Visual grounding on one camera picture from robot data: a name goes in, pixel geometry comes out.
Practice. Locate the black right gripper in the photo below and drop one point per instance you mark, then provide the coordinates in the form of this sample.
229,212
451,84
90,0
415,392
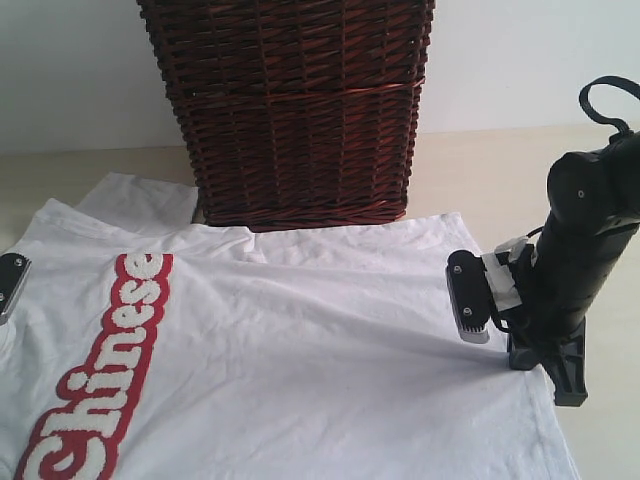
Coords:
594,212

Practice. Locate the white t-shirt with red lettering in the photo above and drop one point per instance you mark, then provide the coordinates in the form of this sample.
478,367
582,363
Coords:
147,347

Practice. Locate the dark brown wicker basket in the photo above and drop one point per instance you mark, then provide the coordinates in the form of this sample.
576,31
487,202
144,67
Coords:
295,114

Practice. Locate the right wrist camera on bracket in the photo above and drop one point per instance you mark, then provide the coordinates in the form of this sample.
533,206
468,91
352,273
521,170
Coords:
492,288

